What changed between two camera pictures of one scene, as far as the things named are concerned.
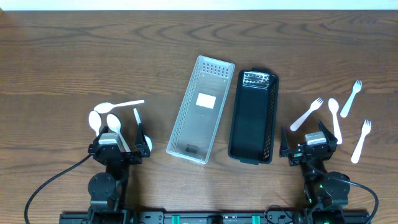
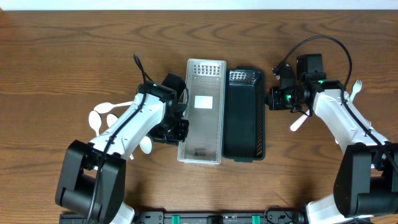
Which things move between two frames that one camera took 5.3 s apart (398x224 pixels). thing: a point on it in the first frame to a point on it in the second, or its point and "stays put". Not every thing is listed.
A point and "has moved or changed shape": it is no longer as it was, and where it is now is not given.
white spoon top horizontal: x=105 y=107 stays put
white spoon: x=95 y=122 stays put
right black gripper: x=306 y=155 to x=270 y=99
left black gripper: x=121 y=155 to x=179 y=131
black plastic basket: x=254 y=117 has moved or changed shape
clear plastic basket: x=199 y=115 has moved or changed shape
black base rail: x=273 y=216 stays put
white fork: x=356 y=88 stays put
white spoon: x=147 y=138 stays put
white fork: x=314 y=106 stays put
